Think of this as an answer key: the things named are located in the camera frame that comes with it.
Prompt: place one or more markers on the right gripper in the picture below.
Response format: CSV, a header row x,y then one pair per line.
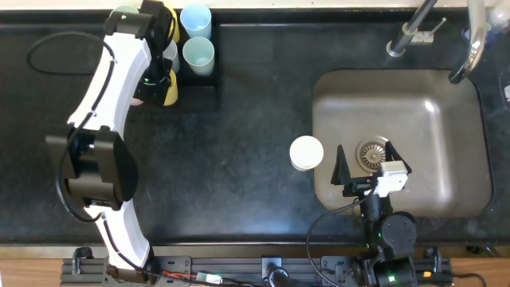
x,y
356,186

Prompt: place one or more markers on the white cup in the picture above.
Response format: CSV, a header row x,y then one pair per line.
x,y
306,152

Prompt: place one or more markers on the pink cup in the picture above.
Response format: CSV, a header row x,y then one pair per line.
x,y
137,102

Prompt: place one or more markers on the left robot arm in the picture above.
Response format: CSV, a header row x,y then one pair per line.
x,y
115,79

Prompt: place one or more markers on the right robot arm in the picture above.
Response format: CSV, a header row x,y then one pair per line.
x,y
396,233

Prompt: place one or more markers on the steel sink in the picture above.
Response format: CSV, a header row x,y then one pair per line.
x,y
418,131

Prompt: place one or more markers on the steel tap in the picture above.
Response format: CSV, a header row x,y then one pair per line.
x,y
476,40

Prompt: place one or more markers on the black tray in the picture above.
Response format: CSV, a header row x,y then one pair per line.
x,y
195,97

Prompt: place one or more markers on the blue soap bottle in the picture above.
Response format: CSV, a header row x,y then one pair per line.
x,y
499,16

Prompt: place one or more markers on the green cup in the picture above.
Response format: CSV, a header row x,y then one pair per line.
x,y
198,52
125,9

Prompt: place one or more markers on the grey cup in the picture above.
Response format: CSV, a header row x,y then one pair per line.
x,y
173,56

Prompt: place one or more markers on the blue cup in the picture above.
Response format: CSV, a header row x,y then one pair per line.
x,y
195,17

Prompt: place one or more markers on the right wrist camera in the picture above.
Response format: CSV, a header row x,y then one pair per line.
x,y
390,177

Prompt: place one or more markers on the mounting rail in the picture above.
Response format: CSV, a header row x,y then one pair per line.
x,y
239,265

